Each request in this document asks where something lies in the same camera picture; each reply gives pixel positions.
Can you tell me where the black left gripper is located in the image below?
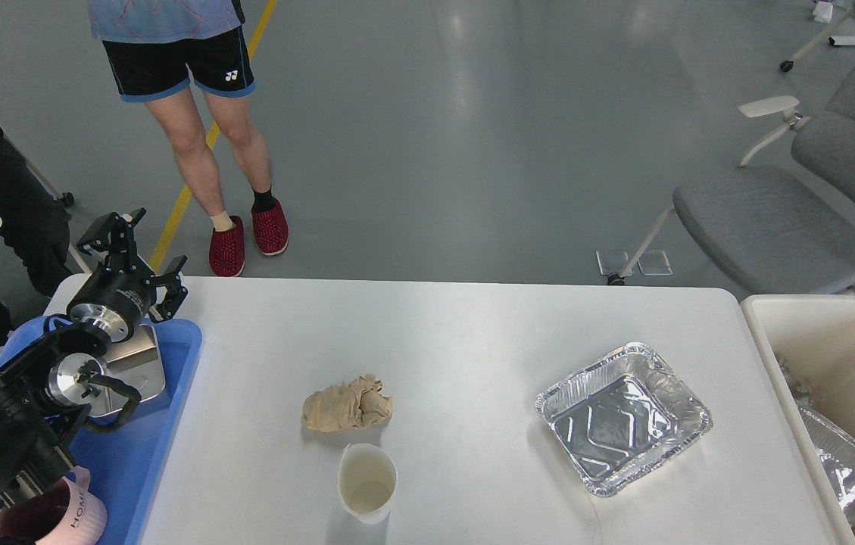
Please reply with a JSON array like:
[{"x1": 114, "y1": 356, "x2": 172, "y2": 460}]
[{"x1": 67, "y1": 208, "x2": 188, "y2": 344}]

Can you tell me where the stainless steel tray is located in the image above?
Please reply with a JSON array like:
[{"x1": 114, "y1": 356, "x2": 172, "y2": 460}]
[{"x1": 90, "y1": 323, "x2": 165, "y2": 423}]

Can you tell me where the pink ribbed mug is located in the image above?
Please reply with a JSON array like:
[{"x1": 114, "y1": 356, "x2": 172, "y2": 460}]
[{"x1": 0, "y1": 466, "x2": 108, "y2": 544}]

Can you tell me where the aluminium foil tray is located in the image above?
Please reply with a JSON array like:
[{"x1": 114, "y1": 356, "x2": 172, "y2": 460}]
[{"x1": 534, "y1": 341, "x2": 713, "y2": 499}]

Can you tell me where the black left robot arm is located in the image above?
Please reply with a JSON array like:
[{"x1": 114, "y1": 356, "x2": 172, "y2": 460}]
[{"x1": 0, "y1": 208, "x2": 188, "y2": 507}]

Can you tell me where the blue plastic bin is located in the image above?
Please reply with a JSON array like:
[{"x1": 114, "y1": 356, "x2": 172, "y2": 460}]
[{"x1": 0, "y1": 316, "x2": 202, "y2": 544}]

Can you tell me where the standing person in shorts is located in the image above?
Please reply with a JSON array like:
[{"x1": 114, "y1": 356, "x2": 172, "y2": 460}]
[{"x1": 86, "y1": 1, "x2": 289, "y2": 277}]

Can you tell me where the crumpled brown paper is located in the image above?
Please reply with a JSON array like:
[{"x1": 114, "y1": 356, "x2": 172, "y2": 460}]
[{"x1": 302, "y1": 373, "x2": 394, "y2": 432}]

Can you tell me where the white paper cup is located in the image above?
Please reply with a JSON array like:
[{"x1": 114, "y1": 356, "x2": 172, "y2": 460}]
[{"x1": 337, "y1": 443, "x2": 398, "y2": 525}]

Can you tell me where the grey office chair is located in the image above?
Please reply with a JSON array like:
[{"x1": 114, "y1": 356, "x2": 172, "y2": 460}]
[{"x1": 607, "y1": 65, "x2": 855, "y2": 294}]

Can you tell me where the cream plastic bin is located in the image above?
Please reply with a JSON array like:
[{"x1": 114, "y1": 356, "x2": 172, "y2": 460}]
[{"x1": 741, "y1": 294, "x2": 855, "y2": 544}]

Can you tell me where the foil tray in bin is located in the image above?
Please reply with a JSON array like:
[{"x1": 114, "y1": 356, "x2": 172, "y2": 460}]
[{"x1": 777, "y1": 356, "x2": 855, "y2": 527}]

